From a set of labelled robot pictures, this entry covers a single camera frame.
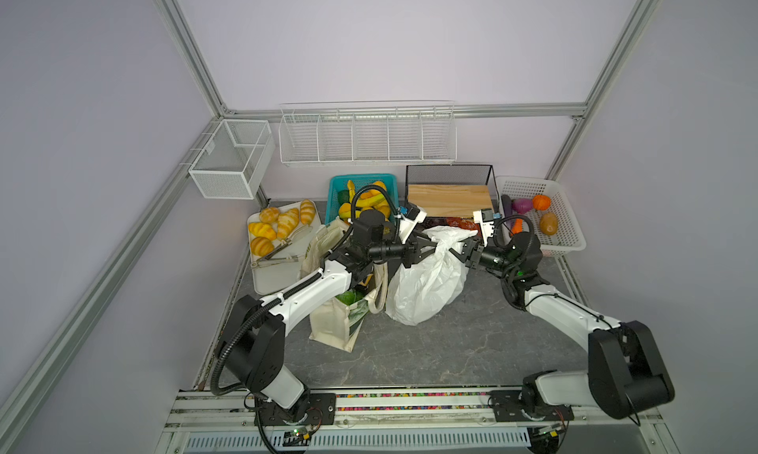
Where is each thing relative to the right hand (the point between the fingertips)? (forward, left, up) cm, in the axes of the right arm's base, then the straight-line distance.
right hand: (441, 245), depth 74 cm
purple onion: (+34, -36, -21) cm, 54 cm away
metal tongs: (+13, +57, -26) cm, 64 cm away
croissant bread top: (+30, +60, -22) cm, 71 cm away
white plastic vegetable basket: (+19, -49, -21) cm, 56 cm away
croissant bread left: (+24, +63, -22) cm, 71 cm away
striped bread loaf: (+28, +53, -23) cm, 64 cm away
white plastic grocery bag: (-8, +6, -11) cm, 15 cm away
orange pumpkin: (+35, -44, -21) cm, 61 cm away
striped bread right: (+34, +47, -23) cm, 62 cm away
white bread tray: (+8, +51, -25) cm, 58 cm away
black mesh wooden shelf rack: (+31, -8, -11) cm, 34 cm away
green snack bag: (-9, +24, -11) cm, 28 cm away
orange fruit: (+38, +21, -17) cm, 47 cm away
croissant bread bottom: (+16, +59, -21) cm, 65 cm away
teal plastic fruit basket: (+43, +34, -17) cm, 57 cm away
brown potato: (+26, -45, -22) cm, 56 cm away
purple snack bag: (+25, -1, -19) cm, 32 cm away
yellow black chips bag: (-4, +20, -11) cm, 23 cm away
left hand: (-1, +1, +1) cm, 2 cm away
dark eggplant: (+33, -31, -22) cm, 50 cm away
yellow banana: (+34, +19, -19) cm, 44 cm away
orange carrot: (+25, -33, -24) cm, 48 cm away
